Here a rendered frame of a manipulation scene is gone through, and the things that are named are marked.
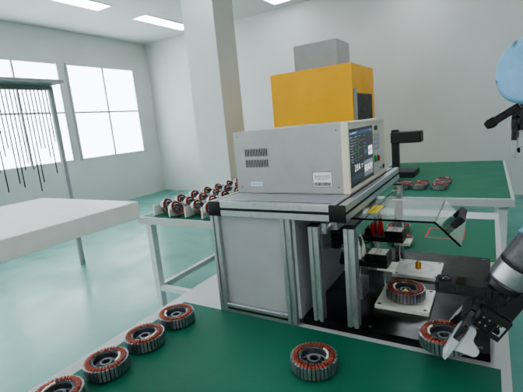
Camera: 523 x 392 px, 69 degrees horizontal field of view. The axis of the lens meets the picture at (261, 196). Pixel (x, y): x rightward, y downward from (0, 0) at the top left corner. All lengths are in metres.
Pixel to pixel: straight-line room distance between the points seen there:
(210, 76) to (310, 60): 1.33
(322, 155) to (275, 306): 0.47
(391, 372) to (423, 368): 0.08
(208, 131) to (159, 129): 4.04
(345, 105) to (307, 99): 0.52
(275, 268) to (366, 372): 0.37
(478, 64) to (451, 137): 1.06
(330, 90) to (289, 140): 3.76
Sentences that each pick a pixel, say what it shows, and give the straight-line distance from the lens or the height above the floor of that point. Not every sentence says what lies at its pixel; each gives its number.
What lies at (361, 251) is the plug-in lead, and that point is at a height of 0.92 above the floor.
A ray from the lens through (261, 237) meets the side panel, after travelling 1.12.
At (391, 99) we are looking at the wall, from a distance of 6.58.
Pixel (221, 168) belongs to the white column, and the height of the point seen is 0.80.
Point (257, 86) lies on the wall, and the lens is 7.52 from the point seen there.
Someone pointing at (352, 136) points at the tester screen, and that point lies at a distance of 1.13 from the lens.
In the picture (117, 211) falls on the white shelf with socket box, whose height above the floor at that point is 1.20.
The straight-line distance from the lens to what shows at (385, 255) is 1.19.
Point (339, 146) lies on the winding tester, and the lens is 1.10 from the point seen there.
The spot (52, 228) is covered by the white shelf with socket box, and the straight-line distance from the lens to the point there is 0.71.
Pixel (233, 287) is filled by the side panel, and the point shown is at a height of 0.83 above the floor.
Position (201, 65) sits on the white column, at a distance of 5.28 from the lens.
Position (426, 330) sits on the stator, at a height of 0.82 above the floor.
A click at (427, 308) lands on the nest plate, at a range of 1.21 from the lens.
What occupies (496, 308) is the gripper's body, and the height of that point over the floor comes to 0.91.
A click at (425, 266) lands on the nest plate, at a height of 0.78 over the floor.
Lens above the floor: 1.34
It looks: 11 degrees down
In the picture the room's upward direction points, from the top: 5 degrees counter-clockwise
